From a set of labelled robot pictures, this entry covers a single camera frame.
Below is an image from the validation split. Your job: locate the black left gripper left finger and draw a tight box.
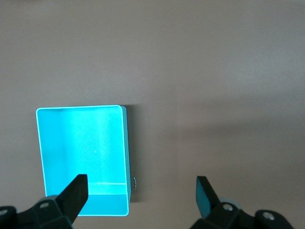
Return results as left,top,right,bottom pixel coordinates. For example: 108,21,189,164
0,174,89,229

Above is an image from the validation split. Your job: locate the turquoise plastic box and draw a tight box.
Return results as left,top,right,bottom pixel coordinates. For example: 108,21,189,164
35,104,137,217

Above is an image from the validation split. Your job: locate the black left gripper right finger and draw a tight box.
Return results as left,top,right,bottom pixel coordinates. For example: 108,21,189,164
192,176,293,229

